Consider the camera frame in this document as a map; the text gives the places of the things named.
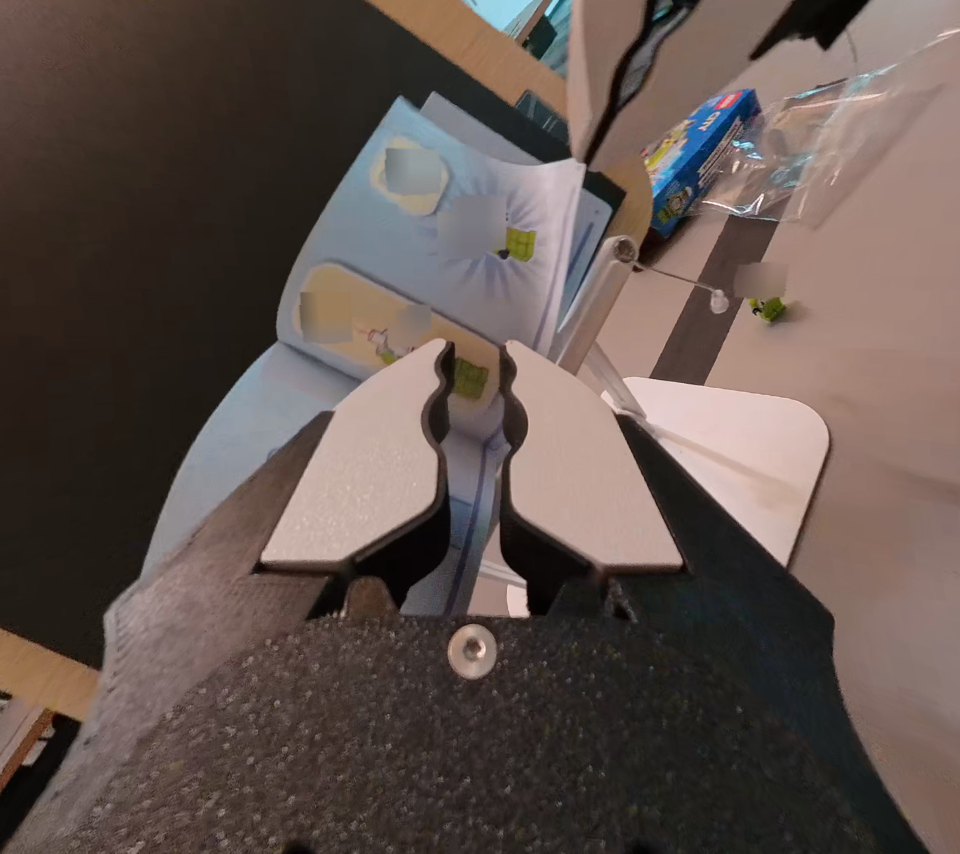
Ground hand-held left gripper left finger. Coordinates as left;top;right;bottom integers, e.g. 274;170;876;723
260;340;454;578

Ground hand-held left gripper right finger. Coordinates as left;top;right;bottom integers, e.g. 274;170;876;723
498;340;685;579

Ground lego instruction booklet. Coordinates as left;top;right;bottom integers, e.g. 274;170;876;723
143;97;624;618

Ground blue lego box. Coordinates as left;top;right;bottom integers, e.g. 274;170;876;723
642;89;762;237

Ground white book stand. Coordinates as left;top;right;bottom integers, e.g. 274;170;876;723
0;0;834;795

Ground clear plastic bag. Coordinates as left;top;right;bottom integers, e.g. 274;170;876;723
698;32;960;228

